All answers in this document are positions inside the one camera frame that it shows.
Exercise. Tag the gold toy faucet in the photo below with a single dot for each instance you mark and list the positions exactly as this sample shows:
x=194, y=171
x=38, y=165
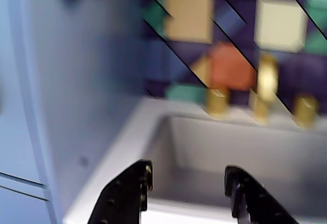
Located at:
x=267, y=75

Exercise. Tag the gold faucet knob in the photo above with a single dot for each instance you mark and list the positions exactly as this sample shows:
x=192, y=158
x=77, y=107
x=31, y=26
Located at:
x=217, y=103
x=305, y=111

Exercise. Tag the grey toy sink basin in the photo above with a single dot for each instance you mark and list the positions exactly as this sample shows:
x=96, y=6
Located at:
x=230, y=144

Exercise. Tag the blue toy kitchen unit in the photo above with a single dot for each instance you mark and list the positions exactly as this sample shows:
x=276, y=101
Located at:
x=89, y=80

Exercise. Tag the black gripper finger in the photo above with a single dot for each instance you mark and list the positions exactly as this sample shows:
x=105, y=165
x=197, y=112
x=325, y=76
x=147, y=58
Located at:
x=255, y=203
x=122, y=196

